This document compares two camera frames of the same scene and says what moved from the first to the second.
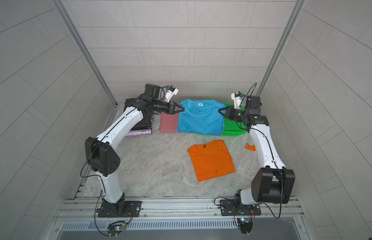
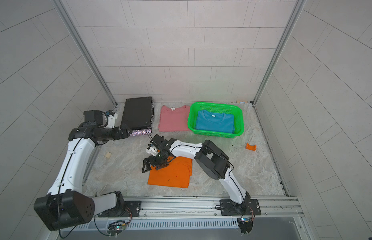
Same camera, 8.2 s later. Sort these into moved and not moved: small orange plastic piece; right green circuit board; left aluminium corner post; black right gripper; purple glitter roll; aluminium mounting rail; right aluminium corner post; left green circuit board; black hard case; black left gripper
Moved: black left gripper; black right gripper
Not moved: left green circuit board; aluminium mounting rail; right aluminium corner post; right green circuit board; purple glitter roll; small orange plastic piece; black hard case; left aluminium corner post
